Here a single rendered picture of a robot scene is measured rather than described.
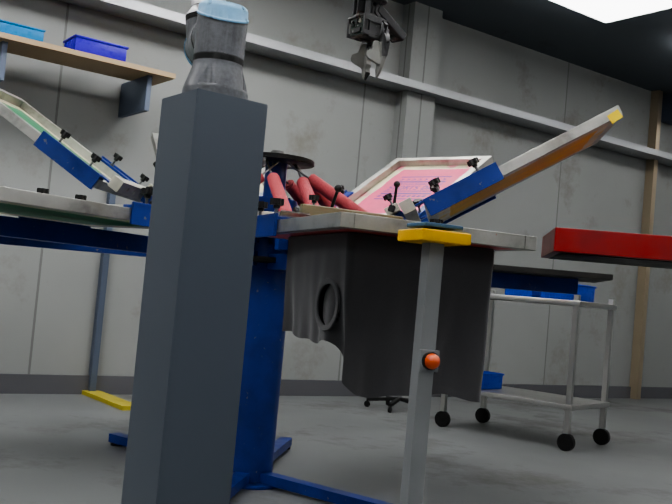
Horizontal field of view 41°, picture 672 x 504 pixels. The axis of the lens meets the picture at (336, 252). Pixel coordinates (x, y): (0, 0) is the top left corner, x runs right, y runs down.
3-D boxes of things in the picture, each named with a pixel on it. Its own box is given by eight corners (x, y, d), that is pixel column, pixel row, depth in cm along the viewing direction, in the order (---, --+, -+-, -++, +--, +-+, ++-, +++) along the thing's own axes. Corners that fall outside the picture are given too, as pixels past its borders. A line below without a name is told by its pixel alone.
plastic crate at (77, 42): (112, 70, 560) (114, 53, 561) (127, 64, 542) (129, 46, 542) (60, 57, 541) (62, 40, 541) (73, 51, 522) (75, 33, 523)
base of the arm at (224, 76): (200, 90, 194) (205, 45, 194) (170, 98, 206) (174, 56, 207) (259, 103, 203) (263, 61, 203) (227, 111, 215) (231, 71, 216)
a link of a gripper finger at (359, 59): (344, 75, 233) (351, 40, 232) (361, 80, 236) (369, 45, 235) (350, 76, 231) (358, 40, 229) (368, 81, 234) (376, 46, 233)
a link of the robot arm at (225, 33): (197, 48, 197) (203, -12, 198) (187, 61, 210) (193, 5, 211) (249, 57, 201) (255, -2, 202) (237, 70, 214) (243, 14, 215)
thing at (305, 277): (364, 370, 235) (376, 235, 236) (334, 369, 231) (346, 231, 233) (303, 353, 277) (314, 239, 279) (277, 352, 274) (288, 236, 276)
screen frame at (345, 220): (536, 250, 243) (537, 236, 243) (339, 226, 221) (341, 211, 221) (405, 253, 316) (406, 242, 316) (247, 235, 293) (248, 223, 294)
